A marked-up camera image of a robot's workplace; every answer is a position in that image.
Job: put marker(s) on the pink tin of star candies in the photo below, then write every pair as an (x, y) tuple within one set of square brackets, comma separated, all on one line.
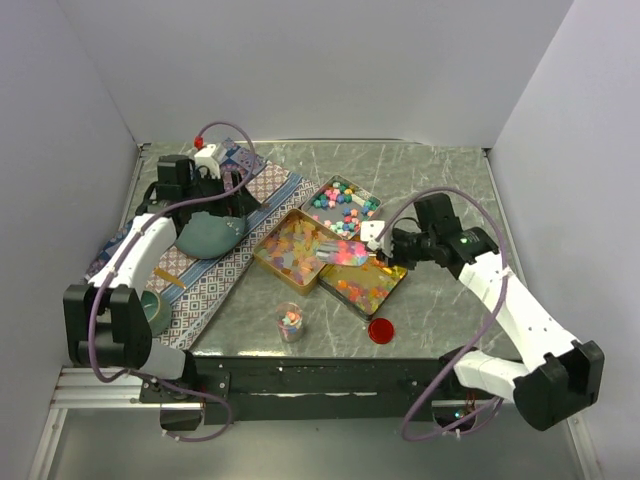
[(342, 206)]

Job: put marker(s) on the teal ceramic plate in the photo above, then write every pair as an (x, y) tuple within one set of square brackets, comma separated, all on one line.
[(206, 236)]

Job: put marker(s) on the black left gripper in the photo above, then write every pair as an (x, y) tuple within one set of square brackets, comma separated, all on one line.
[(240, 204)]

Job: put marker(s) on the gold tin of popsicle candies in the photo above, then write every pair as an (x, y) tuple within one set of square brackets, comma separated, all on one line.
[(288, 250)]

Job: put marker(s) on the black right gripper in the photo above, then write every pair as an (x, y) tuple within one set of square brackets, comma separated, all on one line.
[(395, 259)]

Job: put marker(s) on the aluminium rail frame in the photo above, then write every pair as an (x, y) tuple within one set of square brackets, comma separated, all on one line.
[(431, 315)]

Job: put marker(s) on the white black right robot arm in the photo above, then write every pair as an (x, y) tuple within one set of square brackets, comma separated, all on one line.
[(521, 354)]

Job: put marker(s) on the patterned paper placemat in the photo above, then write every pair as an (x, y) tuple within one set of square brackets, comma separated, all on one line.
[(193, 277)]

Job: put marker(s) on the gold knife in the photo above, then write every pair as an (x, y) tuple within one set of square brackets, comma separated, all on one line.
[(166, 276)]

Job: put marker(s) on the clear glass jar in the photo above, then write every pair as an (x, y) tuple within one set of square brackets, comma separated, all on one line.
[(289, 320)]

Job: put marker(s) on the red jar lid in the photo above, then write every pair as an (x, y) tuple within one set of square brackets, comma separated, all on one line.
[(381, 331)]

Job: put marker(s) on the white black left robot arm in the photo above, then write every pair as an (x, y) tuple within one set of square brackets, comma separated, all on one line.
[(105, 321)]

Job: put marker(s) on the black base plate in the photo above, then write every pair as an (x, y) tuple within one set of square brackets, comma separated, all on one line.
[(278, 388)]

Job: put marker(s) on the metal scoop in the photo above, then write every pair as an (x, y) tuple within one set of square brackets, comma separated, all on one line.
[(344, 253)]

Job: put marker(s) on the dark tin of gummy candies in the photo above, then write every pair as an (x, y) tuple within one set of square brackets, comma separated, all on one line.
[(363, 290)]

